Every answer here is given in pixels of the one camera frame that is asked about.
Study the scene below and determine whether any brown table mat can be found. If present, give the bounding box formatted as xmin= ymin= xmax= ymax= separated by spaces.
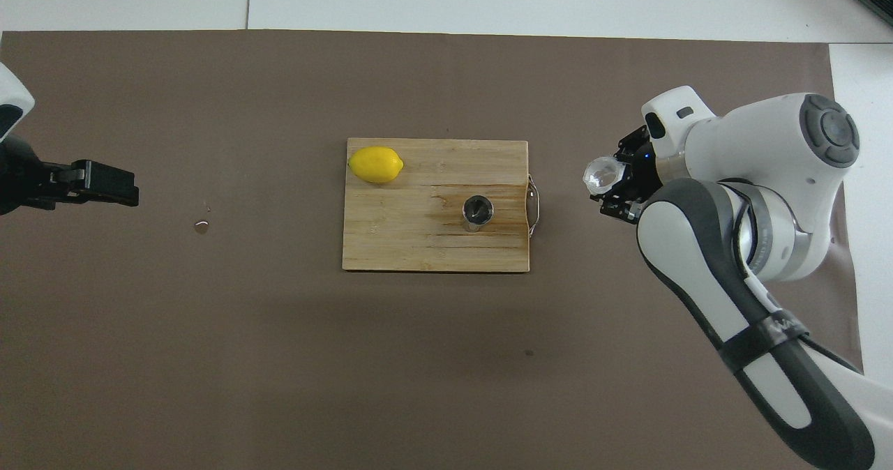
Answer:
xmin=0 ymin=29 xmax=876 ymax=470

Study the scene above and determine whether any wooden cutting board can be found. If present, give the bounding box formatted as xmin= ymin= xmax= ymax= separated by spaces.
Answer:
xmin=342 ymin=138 xmax=541 ymax=273

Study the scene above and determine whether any steel double jigger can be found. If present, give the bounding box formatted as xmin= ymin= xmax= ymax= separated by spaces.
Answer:
xmin=463 ymin=195 xmax=495 ymax=234

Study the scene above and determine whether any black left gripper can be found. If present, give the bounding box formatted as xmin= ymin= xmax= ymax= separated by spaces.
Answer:
xmin=0 ymin=135 xmax=140 ymax=216

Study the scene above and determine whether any yellow lemon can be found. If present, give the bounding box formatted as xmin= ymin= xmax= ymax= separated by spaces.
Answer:
xmin=348 ymin=146 xmax=405 ymax=185

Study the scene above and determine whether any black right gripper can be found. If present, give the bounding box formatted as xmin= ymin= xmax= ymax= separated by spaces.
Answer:
xmin=600 ymin=127 xmax=661 ymax=225

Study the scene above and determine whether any clear plastic cup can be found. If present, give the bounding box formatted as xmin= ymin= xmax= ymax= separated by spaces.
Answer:
xmin=583 ymin=157 xmax=629 ymax=197

